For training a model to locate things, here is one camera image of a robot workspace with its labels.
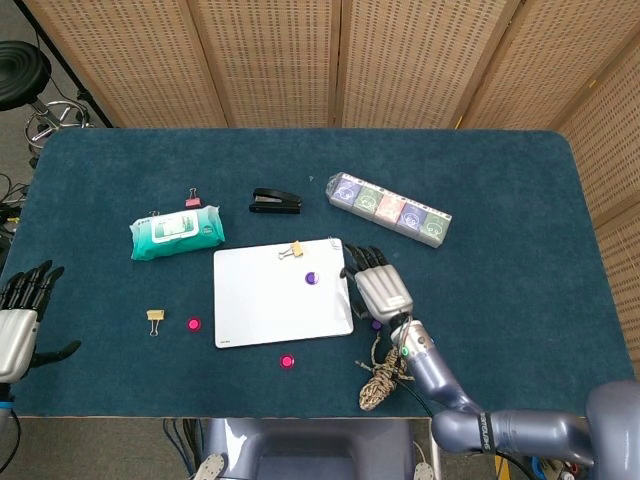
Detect boxed colourful cartons pack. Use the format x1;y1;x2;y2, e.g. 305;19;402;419
326;171;453;249

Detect black cables under table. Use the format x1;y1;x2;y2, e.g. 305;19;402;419
162;418;204;480

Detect dark blue table mat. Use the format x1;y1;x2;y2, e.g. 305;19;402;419
0;127;621;420

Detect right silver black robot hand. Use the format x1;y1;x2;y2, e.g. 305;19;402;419
339;243;415;321

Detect beige rope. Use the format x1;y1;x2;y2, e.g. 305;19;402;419
354;333;416;412

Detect black stapler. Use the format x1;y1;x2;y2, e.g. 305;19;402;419
248;187;304;216

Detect floor cable tangle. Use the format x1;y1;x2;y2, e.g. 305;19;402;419
0;172;31;251

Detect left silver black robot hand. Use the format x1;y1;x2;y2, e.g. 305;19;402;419
0;259;82;385

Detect white magnetic board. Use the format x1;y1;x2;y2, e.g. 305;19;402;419
213;237;355;349

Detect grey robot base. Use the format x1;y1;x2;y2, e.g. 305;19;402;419
192;417;441;480

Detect green wet wipes pack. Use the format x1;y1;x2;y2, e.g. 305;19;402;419
129;203;226;262

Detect black stand pole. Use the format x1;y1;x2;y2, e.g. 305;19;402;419
13;0;115;129

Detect black round stool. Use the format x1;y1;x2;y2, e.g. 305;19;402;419
0;40;96;156

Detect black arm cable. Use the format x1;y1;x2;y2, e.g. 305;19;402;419
392;367;544;479

